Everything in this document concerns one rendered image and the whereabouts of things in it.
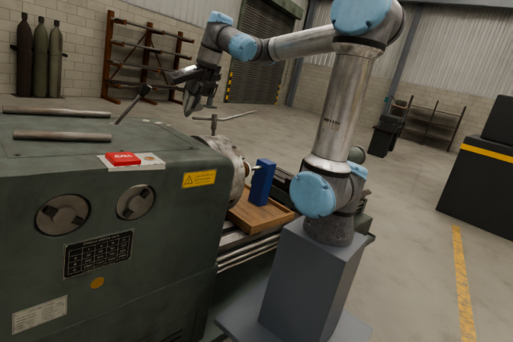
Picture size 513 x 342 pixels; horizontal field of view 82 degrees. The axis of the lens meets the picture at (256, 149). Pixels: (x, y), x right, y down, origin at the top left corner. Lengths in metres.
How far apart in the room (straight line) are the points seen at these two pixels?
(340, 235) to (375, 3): 0.58
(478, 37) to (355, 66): 14.57
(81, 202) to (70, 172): 0.08
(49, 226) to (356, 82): 0.70
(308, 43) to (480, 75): 14.25
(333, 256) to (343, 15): 0.59
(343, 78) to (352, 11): 0.13
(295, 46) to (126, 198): 0.62
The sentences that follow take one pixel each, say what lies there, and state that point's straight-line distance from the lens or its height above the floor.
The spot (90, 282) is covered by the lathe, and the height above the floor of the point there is 0.97.
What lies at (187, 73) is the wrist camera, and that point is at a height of 1.46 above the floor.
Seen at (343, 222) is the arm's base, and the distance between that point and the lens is 0.88.
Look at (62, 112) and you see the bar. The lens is 1.09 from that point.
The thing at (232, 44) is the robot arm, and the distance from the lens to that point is 0.91.
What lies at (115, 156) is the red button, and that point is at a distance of 0.74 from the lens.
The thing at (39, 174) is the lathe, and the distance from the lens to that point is 0.67.
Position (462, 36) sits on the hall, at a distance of 15.25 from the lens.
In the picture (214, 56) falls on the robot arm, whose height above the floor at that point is 1.53.
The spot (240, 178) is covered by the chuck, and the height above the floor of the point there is 1.12.
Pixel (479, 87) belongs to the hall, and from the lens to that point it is 15.03.
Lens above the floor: 1.52
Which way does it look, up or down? 15 degrees down
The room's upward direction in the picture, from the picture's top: 13 degrees clockwise
